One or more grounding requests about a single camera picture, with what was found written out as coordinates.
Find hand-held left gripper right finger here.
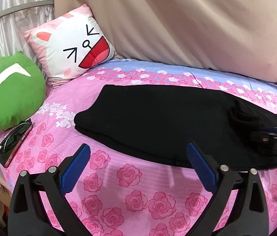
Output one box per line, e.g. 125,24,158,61
186,142,269,236

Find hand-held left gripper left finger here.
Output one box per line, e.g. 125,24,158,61
8,143,91,236

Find black pants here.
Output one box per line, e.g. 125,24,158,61
74,84,277,171

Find pink floral bed sheet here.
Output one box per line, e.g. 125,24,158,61
0,58,277,236

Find black sunglasses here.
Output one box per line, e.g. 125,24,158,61
0,119,33,153

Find smartphone with red edge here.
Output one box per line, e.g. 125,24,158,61
0,123,34,169

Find green plush cushion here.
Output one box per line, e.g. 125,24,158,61
0,51,47,131

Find pink cat face pillow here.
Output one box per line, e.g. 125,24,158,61
24,4,117,89

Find beige cloth drape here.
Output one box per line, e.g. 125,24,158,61
55,0,277,96

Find white satin curtain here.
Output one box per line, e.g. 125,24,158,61
0,0,55,54

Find curved metal rail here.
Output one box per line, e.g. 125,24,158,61
0,0,55,27

